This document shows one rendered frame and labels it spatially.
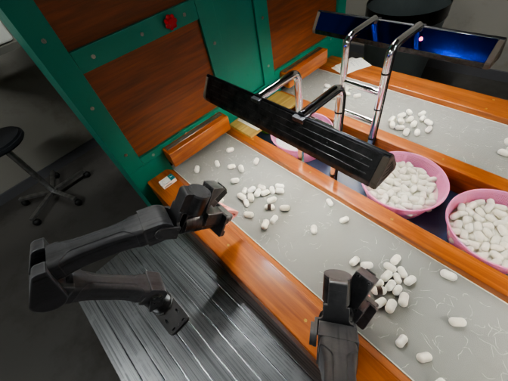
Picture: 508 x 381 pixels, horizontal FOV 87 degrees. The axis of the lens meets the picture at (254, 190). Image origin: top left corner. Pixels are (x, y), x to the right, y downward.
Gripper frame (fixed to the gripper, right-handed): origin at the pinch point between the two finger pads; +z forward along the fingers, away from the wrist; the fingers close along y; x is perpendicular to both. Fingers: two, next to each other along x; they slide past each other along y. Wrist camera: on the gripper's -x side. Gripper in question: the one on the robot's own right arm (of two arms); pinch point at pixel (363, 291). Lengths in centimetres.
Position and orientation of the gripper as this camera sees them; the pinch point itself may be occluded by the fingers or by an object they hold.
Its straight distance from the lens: 80.6
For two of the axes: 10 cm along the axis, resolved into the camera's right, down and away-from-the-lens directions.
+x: -3.4, 8.7, 3.6
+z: 6.6, -0.5, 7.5
